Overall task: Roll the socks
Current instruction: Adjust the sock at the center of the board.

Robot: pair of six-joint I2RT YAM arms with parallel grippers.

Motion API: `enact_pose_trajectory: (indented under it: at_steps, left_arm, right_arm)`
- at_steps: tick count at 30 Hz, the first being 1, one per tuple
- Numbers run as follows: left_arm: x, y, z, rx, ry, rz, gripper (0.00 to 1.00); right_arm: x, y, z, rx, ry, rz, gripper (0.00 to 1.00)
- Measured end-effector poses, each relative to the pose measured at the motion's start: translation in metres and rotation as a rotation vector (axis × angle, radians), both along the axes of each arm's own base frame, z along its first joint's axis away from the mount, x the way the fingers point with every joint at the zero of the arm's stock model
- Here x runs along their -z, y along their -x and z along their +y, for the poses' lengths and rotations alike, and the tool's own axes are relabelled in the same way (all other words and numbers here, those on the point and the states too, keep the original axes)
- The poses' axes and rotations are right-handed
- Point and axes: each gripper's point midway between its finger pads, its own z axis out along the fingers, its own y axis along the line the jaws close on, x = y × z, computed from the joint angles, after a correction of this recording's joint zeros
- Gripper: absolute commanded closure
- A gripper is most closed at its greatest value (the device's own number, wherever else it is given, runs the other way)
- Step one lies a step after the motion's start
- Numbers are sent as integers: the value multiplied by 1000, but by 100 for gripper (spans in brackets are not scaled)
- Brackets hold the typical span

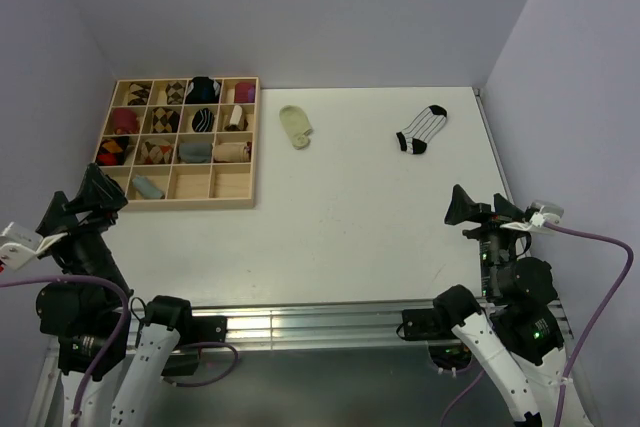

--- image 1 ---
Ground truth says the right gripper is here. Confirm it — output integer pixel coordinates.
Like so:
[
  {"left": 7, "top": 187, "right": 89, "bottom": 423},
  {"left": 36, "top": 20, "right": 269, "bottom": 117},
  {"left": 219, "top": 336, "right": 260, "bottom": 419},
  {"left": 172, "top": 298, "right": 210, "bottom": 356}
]
[{"left": 443, "top": 182, "right": 530, "bottom": 297}]

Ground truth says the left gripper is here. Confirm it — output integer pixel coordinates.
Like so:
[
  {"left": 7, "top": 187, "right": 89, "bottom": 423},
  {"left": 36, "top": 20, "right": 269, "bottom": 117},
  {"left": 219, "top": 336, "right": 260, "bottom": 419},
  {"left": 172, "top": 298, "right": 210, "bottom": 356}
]
[{"left": 34, "top": 162, "right": 131, "bottom": 300}]

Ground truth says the white black striped sock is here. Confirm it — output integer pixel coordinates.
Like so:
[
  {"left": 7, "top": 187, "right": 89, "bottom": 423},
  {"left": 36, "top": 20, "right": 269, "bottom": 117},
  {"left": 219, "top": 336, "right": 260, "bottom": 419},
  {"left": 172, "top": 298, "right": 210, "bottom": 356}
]
[{"left": 396, "top": 105, "right": 448, "bottom": 155}]

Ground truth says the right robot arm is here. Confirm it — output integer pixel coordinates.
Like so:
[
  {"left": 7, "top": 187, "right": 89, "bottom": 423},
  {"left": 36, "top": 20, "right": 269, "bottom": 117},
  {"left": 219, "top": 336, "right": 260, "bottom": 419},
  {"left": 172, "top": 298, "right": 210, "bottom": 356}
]
[{"left": 432, "top": 185, "right": 591, "bottom": 426}]

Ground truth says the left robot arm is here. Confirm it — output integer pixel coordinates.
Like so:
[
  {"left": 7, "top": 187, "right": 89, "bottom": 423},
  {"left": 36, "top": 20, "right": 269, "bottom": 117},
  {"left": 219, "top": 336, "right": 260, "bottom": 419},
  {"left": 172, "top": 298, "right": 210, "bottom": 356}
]
[{"left": 36, "top": 163, "right": 195, "bottom": 426}]

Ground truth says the black orange argyle sock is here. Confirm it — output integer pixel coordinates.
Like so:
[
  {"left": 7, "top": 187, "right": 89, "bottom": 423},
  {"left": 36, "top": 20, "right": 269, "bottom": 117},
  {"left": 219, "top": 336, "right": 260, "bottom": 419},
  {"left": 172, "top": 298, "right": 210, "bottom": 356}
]
[{"left": 95, "top": 136, "right": 130, "bottom": 166}]

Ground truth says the light blue rolled sock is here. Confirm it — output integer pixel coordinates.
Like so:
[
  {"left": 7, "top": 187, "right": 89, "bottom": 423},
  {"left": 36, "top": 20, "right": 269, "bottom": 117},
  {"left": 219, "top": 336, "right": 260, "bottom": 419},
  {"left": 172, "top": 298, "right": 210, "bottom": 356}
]
[{"left": 132, "top": 175, "right": 165, "bottom": 200}]

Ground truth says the beige red argyle sock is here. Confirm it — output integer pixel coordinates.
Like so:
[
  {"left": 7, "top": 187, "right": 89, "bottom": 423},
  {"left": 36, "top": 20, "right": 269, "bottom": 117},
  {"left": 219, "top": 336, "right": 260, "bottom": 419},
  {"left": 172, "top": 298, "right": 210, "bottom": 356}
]
[{"left": 138, "top": 139, "right": 174, "bottom": 165}]

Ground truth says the pink rolled sock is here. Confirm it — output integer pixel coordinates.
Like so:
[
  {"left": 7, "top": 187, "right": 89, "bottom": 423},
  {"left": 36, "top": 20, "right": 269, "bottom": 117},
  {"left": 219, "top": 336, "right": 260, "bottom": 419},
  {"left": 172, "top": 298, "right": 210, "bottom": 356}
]
[{"left": 111, "top": 108, "right": 139, "bottom": 135}]

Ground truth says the dark brown argyle sock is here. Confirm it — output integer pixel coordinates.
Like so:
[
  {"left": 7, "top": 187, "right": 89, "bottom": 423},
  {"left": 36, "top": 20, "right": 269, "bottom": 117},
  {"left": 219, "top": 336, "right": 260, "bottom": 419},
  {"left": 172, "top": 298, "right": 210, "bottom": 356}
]
[{"left": 150, "top": 107, "right": 180, "bottom": 134}]

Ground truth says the brown argyle rolled sock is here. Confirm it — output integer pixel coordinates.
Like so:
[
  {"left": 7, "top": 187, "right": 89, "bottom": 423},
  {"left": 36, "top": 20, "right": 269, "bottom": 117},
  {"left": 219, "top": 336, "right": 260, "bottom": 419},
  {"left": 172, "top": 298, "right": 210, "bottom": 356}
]
[{"left": 126, "top": 82, "right": 152, "bottom": 106}]

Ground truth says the wooden compartment sock tray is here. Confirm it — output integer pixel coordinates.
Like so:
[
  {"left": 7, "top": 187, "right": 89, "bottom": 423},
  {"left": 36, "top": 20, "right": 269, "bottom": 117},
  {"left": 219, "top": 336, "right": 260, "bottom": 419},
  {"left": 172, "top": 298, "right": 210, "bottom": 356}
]
[{"left": 94, "top": 76, "right": 261, "bottom": 211}]

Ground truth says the grey argyle rolled sock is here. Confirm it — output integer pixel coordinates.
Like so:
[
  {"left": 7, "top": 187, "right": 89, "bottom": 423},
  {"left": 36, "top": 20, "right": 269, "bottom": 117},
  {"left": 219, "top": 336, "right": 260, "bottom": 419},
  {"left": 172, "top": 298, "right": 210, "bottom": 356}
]
[{"left": 165, "top": 81, "right": 186, "bottom": 105}]

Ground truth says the black white-striped rolled sock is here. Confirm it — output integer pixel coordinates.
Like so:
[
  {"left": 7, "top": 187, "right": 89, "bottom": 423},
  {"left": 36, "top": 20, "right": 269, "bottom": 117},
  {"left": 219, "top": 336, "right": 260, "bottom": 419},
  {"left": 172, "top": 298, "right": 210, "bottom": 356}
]
[{"left": 191, "top": 108, "right": 215, "bottom": 133}]

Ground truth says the tan rolled sock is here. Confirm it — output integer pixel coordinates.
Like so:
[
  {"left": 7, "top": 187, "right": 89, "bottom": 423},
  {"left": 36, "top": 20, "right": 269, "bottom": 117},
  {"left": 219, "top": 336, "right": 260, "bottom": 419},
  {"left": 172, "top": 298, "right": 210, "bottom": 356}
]
[{"left": 213, "top": 142, "right": 252, "bottom": 163}]

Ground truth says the black blue rolled sock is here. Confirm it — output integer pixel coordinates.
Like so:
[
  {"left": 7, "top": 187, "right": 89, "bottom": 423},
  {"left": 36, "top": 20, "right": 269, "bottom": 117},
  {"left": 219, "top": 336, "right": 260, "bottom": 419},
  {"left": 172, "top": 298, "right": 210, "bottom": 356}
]
[{"left": 185, "top": 76, "right": 222, "bottom": 104}]

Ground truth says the cream brown rolled sock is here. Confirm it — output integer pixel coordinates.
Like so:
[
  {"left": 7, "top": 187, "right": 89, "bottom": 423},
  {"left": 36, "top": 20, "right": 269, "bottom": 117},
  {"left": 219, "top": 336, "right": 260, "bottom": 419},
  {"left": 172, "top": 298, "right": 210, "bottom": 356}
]
[{"left": 224, "top": 104, "right": 247, "bottom": 132}]

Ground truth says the magenta purple rolled sock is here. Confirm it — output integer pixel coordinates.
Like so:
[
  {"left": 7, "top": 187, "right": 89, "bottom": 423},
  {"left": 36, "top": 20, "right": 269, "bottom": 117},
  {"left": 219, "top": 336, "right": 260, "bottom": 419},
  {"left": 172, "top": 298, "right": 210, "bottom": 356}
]
[{"left": 234, "top": 81, "right": 256, "bottom": 104}]

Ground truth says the pale green ankle sock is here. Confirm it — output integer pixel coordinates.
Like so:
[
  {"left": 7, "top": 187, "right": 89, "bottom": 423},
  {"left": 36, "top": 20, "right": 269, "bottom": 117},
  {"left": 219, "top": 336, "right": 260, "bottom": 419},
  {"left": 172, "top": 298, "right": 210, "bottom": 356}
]
[{"left": 279, "top": 105, "right": 313, "bottom": 150}]

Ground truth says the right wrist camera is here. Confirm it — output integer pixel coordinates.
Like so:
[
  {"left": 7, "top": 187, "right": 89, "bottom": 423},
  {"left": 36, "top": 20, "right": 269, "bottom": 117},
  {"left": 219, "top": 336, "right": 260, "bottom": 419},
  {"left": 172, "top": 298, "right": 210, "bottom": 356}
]
[{"left": 501, "top": 201, "right": 564, "bottom": 234}]

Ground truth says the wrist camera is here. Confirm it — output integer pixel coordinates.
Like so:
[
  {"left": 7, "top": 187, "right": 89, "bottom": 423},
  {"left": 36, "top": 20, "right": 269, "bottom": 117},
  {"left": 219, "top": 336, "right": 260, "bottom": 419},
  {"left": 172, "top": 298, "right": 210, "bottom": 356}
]
[
  {"left": 1, "top": 222, "right": 68, "bottom": 271},
  {"left": 501, "top": 201, "right": 564, "bottom": 234}
]

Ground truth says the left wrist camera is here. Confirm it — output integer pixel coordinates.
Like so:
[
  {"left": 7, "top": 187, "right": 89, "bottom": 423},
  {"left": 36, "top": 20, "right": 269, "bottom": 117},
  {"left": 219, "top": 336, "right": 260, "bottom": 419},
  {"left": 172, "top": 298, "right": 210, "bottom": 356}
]
[{"left": 1, "top": 222, "right": 68, "bottom": 271}]

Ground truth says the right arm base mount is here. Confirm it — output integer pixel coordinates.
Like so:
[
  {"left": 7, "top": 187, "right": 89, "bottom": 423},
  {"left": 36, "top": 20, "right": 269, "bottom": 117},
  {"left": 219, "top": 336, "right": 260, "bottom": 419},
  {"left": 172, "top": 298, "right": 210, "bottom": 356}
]
[{"left": 396, "top": 308, "right": 473, "bottom": 374}]

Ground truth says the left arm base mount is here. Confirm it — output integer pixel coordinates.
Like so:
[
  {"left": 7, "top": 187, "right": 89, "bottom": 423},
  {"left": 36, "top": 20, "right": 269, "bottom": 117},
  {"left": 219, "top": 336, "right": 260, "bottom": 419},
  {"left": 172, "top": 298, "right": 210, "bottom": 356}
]
[{"left": 125, "top": 297, "right": 238, "bottom": 386}]

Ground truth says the aluminium rail frame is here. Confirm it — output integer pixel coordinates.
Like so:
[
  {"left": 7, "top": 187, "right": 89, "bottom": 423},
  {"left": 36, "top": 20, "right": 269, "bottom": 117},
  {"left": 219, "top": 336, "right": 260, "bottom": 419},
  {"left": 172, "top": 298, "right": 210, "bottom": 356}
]
[{"left": 24, "top": 299, "right": 604, "bottom": 427}]

